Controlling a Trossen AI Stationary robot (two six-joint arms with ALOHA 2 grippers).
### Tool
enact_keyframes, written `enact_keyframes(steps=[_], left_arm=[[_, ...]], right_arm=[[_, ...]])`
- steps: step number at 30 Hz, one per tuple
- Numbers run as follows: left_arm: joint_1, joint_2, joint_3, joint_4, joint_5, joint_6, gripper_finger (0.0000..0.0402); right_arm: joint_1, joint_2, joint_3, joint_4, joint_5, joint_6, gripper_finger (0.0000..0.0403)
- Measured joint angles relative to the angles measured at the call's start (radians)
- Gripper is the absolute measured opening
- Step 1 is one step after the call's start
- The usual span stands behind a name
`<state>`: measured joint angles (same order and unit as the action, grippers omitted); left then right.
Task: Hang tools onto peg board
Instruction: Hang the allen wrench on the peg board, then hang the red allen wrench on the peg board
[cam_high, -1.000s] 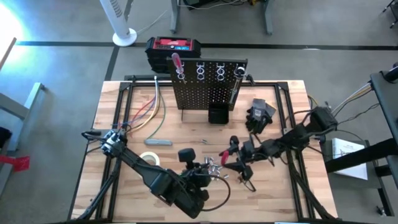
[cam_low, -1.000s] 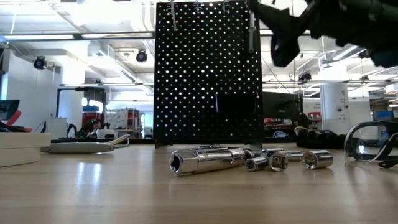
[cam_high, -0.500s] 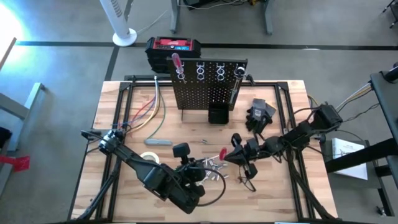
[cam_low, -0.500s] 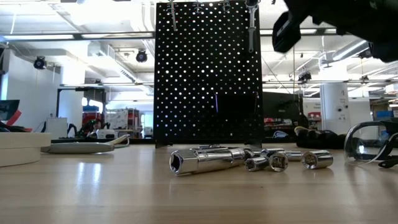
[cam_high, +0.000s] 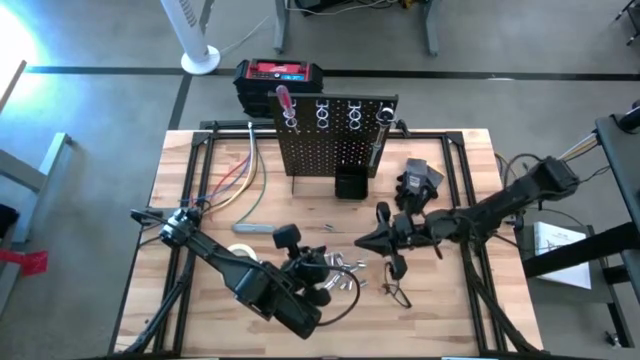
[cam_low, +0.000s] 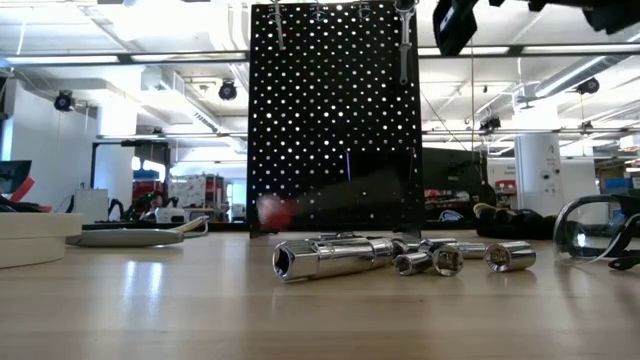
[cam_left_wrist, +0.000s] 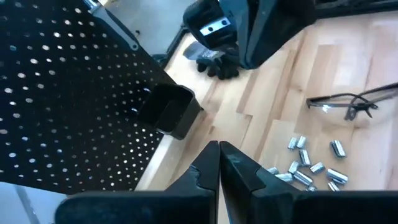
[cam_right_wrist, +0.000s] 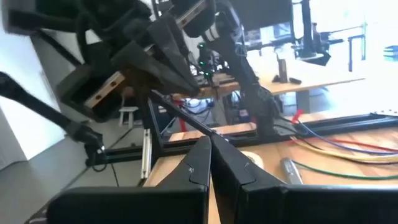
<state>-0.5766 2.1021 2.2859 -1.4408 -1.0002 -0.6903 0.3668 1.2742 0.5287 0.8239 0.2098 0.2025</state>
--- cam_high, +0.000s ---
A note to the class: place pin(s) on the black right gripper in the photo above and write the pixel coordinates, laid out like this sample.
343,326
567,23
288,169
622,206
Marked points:
410,232

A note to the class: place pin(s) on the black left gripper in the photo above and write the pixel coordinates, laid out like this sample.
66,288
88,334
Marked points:
307,267

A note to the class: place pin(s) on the black eyeglasses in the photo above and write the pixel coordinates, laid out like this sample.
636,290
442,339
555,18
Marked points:
386,287

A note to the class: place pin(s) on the beige masking tape roll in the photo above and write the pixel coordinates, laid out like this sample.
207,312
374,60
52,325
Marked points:
247,248

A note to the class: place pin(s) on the grey utility knife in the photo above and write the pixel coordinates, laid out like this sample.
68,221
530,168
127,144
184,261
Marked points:
252,228

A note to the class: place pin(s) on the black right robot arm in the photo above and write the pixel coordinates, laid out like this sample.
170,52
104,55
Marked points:
500,205

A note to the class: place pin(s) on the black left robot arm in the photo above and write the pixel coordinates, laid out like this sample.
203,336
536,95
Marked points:
215,250

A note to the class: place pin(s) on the black pegboard bin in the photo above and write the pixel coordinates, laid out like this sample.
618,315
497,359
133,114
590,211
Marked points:
351,186

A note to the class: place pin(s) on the black work gloves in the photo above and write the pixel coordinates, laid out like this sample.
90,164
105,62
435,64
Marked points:
417,185

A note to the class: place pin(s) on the black perforated pegboard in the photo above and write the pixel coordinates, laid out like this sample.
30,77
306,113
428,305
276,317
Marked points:
325,155

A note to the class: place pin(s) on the white paper manual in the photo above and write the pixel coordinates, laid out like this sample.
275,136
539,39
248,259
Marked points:
550,240

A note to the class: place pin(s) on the red and black toolbox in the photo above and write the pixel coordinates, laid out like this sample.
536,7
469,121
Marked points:
277,70

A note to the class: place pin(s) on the grey desk leg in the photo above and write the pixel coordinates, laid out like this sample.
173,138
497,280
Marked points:
431,25
282,25

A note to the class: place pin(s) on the grey small table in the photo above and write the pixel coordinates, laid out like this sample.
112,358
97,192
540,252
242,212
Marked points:
600,295

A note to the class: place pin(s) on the black side table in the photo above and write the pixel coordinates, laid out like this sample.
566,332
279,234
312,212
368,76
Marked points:
620,150

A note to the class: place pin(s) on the white tower fan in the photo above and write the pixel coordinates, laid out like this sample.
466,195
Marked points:
190,30

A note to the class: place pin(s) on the red flat object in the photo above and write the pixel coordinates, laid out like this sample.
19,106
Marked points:
30,262

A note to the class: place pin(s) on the grey desk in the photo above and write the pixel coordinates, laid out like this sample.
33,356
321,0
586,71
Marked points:
20,170

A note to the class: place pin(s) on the black office chair base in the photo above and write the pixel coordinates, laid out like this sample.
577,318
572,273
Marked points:
634,15

